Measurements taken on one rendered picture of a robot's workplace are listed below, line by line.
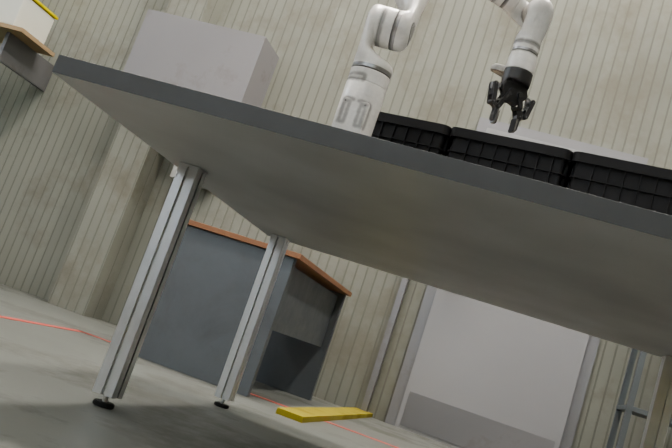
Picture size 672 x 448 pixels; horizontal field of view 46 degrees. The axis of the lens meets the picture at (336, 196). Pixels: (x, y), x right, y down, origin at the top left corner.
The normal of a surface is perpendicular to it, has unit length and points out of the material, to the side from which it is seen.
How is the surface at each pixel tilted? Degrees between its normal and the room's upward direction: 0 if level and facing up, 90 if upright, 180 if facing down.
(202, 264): 90
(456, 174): 90
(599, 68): 90
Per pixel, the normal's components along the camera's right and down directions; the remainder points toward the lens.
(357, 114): -0.18, -0.18
